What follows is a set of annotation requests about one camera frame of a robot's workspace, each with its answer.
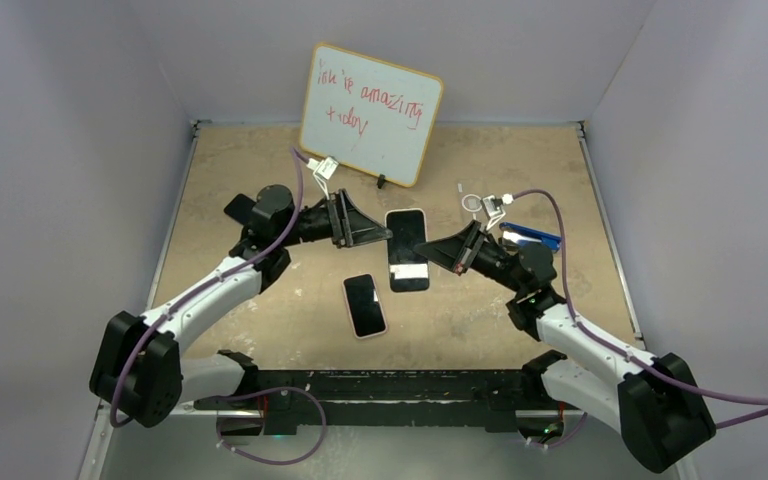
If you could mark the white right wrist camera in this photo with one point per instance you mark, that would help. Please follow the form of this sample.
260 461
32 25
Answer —
494 208

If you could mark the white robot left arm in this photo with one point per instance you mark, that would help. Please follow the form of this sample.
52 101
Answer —
138 369

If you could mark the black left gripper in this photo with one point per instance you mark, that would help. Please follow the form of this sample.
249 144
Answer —
352 229

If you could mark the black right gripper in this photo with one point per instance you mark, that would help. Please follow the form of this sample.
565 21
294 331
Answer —
457 252

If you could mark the yellow framed whiteboard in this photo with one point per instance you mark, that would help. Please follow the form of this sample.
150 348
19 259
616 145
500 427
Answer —
368 114

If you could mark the green phone black screen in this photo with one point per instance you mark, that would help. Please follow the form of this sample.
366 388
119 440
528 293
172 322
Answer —
364 306

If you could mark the aluminium frame rail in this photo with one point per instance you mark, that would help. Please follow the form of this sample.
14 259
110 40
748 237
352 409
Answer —
288 409

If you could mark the blue black stapler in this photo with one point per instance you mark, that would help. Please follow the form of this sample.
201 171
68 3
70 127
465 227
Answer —
518 235

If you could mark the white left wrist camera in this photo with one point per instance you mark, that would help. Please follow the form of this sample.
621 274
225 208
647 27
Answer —
322 171

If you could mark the clear magsafe phone case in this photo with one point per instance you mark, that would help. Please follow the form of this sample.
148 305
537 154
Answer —
469 195

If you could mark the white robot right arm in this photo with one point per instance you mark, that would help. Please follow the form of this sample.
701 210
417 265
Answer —
632 391

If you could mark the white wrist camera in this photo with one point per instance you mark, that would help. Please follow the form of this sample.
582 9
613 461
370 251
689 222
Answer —
322 171
494 208

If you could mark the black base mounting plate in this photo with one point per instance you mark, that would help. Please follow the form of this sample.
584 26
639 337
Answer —
506 388

